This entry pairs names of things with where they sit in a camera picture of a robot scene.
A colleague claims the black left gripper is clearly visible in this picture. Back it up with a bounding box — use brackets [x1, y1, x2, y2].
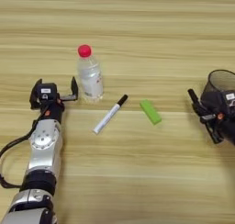
[29, 76, 80, 125]

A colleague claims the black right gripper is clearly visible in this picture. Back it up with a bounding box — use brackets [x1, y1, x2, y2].
[196, 91, 235, 146]

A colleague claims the black marker pen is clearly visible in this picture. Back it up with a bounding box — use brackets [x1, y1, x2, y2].
[187, 88, 225, 145]

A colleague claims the clear bottle with red cap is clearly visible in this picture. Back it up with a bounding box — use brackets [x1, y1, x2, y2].
[76, 44, 105, 103]

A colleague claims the green rectangular block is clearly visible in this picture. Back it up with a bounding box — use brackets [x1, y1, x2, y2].
[140, 99, 162, 126]

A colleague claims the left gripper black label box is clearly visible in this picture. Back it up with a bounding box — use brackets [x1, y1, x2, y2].
[36, 83, 60, 104]

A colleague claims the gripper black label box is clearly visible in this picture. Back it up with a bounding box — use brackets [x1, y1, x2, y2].
[36, 83, 60, 104]
[214, 90, 235, 112]

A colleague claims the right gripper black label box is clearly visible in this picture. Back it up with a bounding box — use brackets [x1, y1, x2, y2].
[214, 90, 235, 112]

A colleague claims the black mesh pen cup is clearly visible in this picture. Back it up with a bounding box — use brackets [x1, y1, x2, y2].
[203, 69, 235, 95]

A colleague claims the white marker with black cap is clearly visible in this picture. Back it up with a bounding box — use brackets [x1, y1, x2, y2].
[92, 94, 129, 135]

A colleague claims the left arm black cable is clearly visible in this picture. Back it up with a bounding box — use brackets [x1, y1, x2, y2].
[0, 111, 47, 189]

